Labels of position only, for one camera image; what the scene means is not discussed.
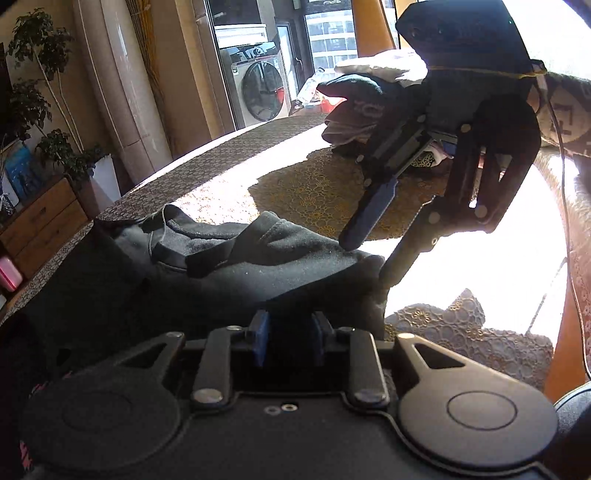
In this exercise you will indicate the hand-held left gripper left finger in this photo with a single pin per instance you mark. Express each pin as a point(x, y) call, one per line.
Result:
point(261, 339)

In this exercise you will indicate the tall potted plant white pot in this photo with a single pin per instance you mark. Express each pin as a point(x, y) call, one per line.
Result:
point(99, 184)

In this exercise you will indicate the black T-shirt pink print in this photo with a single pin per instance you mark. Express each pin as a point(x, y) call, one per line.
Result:
point(184, 277)

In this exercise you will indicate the pink carrying case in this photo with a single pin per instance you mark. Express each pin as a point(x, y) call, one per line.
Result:
point(9, 274)

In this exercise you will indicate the orange curtain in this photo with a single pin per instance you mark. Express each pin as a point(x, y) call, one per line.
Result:
point(369, 32)
point(152, 55)

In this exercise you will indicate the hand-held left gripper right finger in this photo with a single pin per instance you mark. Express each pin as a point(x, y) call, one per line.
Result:
point(318, 339)

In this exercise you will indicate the patterned vase green plant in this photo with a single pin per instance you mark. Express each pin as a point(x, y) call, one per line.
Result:
point(5, 207)

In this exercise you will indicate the blue family photo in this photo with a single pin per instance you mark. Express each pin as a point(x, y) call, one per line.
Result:
point(23, 173)

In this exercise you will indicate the washing machine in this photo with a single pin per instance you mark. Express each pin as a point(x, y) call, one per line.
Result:
point(258, 87)

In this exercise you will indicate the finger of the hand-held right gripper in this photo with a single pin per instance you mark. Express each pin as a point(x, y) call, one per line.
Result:
point(406, 254)
point(376, 207)

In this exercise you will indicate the black garment white lettering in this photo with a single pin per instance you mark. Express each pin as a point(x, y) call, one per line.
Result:
point(355, 94)

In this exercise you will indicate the wooden TV stand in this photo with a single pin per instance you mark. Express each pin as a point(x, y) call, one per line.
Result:
point(41, 226)

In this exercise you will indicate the cream standing air conditioner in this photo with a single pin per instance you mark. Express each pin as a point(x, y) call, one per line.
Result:
point(124, 69)

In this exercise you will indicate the clear plastic bottle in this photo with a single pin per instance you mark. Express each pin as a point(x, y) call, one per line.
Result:
point(310, 87)

